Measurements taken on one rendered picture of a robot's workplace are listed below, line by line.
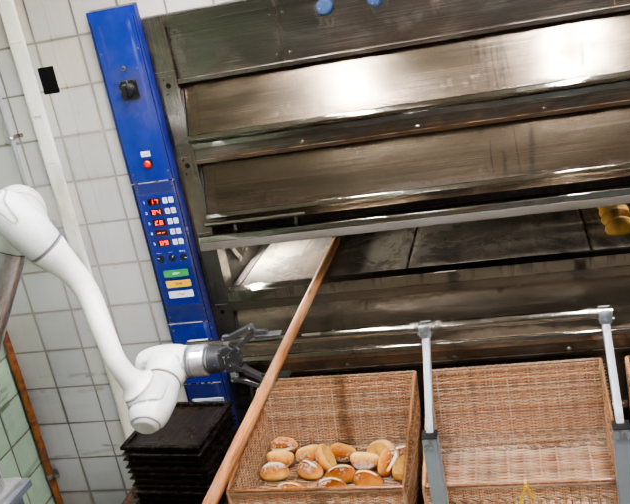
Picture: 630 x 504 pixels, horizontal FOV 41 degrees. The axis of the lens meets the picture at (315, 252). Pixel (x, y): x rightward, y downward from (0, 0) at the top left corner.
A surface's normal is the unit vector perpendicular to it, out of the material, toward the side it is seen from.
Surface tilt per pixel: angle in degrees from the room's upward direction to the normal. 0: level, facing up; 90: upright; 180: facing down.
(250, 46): 93
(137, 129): 90
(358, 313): 70
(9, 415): 90
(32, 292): 90
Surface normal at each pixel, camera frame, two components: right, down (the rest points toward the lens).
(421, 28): -0.20, 0.35
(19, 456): 0.96, -0.11
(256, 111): -0.25, 0.01
